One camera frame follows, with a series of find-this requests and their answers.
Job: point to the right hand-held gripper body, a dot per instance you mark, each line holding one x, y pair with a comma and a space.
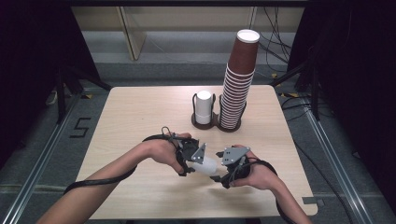
235, 155

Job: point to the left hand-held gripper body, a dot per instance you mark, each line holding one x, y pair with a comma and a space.
190, 149

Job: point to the white paper cup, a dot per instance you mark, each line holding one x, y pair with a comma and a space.
208, 165

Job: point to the dark brown double cup holder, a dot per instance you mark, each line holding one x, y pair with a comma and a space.
214, 122

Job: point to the stack of white paper cups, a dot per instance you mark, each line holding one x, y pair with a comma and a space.
204, 102

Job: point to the stack of brown paper cups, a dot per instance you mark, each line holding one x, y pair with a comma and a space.
243, 59

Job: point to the person's left hand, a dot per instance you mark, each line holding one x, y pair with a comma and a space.
163, 151

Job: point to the person's right hand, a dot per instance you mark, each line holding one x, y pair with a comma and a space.
261, 177

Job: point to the grey tape piece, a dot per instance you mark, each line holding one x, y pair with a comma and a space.
311, 200

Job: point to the yellow floor tape mark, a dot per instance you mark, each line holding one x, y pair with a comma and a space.
274, 75
88, 96

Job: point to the black metal stand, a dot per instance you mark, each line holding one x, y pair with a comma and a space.
315, 93
60, 99

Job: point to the beige furniture panel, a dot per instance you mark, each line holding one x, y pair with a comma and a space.
135, 40

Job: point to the black curtain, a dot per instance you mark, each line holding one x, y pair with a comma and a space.
28, 62
358, 77

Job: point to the metal floor rail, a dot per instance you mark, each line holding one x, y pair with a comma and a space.
337, 168
37, 169

